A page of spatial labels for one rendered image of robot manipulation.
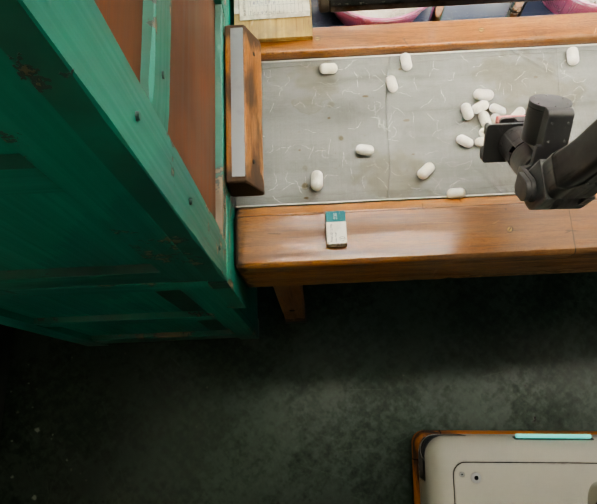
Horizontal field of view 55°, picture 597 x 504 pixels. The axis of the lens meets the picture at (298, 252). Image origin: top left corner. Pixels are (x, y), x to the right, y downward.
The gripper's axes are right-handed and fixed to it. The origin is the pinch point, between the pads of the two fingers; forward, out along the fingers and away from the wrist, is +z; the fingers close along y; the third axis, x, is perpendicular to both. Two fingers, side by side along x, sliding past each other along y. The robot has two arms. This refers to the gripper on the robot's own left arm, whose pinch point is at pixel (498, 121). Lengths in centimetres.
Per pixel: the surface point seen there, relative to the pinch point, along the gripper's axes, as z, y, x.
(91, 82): -57, 48, -28
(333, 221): -9.5, 29.4, 12.8
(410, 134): 6.8, 13.7, 4.5
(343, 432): 13, 26, 97
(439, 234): -10.4, 11.0, 15.9
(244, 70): 5.2, 43.4, -9.4
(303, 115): 10.8, 33.5, 1.3
